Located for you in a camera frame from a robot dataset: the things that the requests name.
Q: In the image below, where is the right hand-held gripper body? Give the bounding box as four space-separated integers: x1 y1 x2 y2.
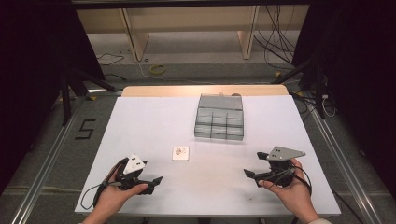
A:
266 146 306 189

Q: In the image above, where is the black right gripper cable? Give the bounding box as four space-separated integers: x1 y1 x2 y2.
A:
289 164 365 224

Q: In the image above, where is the bundle of black cables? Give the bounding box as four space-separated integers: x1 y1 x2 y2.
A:
253 4 297 71

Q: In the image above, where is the white looped cable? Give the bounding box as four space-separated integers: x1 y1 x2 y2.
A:
320 93 338 119

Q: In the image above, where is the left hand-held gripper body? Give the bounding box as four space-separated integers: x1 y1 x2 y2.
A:
116 153 149 191

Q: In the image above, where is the clear plastic compartment box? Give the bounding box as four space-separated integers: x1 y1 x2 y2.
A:
193 92 245 141

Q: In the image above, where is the small white square tray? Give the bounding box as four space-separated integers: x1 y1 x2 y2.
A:
172 146 191 162

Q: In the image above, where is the dark curtain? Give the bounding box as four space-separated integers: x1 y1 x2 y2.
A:
0 0 106 195
292 0 396 190

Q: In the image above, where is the aluminium floor rail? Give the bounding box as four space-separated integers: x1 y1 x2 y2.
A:
306 99 382 224
10 88 123 224

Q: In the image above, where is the person's right hand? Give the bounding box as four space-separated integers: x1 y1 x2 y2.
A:
258 158 316 217

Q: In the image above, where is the white table cover sheet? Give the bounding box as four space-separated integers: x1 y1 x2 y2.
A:
74 94 342 217

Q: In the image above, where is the white floor cable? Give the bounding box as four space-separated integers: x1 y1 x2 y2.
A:
134 59 216 85

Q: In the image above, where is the yellow tape roll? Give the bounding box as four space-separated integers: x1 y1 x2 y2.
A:
148 63 167 76

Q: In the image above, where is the light wooden bench frame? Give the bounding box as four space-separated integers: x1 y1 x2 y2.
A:
76 4 310 63

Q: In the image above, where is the thin black floor cable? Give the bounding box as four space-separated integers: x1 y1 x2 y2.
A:
95 52 125 66

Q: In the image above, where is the person's left hand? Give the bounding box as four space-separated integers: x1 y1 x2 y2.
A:
92 166 149 217

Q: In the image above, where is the black tripod stand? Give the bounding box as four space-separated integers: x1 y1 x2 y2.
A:
271 52 328 119
59 64 117 127

